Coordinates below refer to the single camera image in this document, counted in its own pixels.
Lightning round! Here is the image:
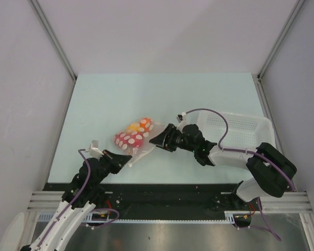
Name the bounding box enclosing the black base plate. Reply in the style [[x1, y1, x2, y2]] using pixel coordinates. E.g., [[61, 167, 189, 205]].
[[43, 182, 296, 221]]

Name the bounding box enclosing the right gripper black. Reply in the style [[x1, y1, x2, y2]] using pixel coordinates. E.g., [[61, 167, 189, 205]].
[[149, 123, 196, 153]]

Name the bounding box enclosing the aluminium frame post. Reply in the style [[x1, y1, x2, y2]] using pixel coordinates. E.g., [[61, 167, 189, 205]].
[[257, 0, 307, 81], [28, 0, 77, 83]]

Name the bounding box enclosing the right aluminium frame post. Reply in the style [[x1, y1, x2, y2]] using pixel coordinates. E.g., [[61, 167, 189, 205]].
[[257, 0, 307, 81]]

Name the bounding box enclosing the yellow fake fruit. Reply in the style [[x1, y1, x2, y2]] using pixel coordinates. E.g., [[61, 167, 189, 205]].
[[127, 122, 140, 132]]

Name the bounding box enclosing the orange fake fruit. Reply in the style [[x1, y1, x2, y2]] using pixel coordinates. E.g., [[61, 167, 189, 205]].
[[139, 117, 153, 132]]

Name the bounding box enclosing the right aluminium side rail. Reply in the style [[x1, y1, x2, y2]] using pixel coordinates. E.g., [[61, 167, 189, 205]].
[[252, 74, 291, 184]]

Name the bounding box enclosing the purple cable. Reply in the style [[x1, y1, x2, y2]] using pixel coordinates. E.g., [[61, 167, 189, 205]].
[[32, 148, 92, 249], [182, 108, 296, 241]]

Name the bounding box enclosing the white perforated plastic basket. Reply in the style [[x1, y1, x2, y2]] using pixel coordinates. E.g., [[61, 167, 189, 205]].
[[196, 110, 276, 159]]

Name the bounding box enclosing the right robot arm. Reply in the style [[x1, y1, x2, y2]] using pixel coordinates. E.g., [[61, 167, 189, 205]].
[[149, 124, 297, 210]]

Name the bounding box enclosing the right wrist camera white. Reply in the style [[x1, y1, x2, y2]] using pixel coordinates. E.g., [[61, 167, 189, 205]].
[[177, 112, 187, 131]]

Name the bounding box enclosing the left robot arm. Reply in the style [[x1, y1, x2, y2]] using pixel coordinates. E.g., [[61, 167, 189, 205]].
[[21, 149, 132, 250]]

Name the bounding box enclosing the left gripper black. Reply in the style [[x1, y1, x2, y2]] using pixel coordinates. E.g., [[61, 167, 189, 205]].
[[91, 149, 132, 187]]

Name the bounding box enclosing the red fake fruit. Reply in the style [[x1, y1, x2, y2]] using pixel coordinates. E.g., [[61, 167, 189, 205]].
[[114, 131, 143, 150]]

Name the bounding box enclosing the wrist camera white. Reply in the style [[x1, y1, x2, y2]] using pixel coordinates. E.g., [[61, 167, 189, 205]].
[[177, 112, 187, 131], [86, 140, 103, 159]]

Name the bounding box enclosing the left aluminium frame post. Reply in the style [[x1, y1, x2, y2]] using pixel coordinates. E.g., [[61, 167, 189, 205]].
[[28, 0, 77, 83]]

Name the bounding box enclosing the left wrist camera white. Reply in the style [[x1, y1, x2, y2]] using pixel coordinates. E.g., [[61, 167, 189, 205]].
[[86, 140, 103, 159]]

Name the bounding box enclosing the clear polka dot zip bag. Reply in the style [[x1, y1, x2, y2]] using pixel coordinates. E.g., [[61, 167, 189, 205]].
[[113, 117, 166, 167]]

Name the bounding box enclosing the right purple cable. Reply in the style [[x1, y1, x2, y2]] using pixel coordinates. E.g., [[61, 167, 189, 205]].
[[182, 108, 296, 241]]

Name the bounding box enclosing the white slotted cable duct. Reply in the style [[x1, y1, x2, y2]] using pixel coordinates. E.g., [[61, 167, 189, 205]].
[[38, 210, 252, 224]]

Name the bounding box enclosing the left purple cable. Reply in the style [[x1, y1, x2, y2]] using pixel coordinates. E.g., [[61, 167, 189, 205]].
[[32, 148, 92, 249]]

